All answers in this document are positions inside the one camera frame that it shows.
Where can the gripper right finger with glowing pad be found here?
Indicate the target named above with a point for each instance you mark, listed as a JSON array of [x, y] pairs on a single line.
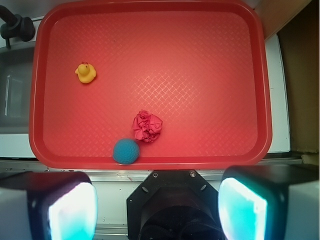
[[270, 202]]

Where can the brown cardboard box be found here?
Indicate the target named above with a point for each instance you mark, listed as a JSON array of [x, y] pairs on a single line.
[[299, 44]]

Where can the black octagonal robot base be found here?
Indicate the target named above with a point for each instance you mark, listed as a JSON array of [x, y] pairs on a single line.
[[174, 205]]

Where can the blue dimpled ball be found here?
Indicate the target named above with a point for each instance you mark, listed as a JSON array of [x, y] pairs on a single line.
[[126, 151]]

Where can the crumpled red paper ball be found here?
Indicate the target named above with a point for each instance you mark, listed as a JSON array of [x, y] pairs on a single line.
[[146, 126]]

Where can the yellow rubber duck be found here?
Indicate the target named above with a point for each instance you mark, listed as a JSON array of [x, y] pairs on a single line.
[[85, 72]]

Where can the red plastic tray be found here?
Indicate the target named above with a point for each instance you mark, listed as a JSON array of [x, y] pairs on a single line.
[[199, 65]]

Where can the black clamp knob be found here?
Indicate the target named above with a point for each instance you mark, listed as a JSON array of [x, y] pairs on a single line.
[[15, 26]]

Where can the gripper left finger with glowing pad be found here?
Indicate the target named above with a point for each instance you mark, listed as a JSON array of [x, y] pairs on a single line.
[[47, 206]]

